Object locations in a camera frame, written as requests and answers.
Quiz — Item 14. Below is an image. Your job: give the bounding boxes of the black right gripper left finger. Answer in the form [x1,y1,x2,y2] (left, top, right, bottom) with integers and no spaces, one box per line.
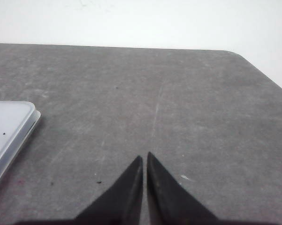
[75,156,143,225]

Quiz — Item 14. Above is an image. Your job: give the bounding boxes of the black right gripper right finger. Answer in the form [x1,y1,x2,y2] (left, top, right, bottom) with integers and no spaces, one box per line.
[147,152,220,225]

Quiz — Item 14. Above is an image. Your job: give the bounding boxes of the silver digital kitchen scale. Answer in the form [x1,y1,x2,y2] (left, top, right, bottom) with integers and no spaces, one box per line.
[0,101,41,181]

